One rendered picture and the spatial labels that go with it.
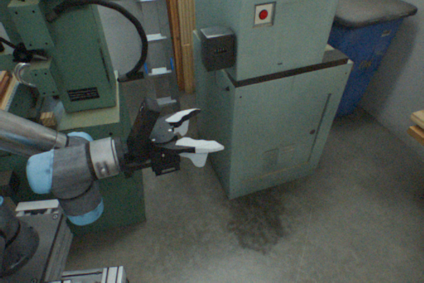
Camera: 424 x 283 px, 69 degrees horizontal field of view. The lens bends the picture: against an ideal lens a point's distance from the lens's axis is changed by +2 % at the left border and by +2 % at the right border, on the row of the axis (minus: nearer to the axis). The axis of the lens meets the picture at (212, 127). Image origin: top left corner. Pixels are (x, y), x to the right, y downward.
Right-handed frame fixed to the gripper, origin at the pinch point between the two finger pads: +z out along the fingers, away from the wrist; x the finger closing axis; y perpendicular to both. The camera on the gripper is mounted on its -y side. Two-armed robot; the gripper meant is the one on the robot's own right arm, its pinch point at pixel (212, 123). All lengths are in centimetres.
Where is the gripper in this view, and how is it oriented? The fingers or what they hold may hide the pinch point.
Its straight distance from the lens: 64.0
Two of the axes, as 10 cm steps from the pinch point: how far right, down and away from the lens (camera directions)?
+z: 9.4, -2.2, 2.5
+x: 3.3, 5.2, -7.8
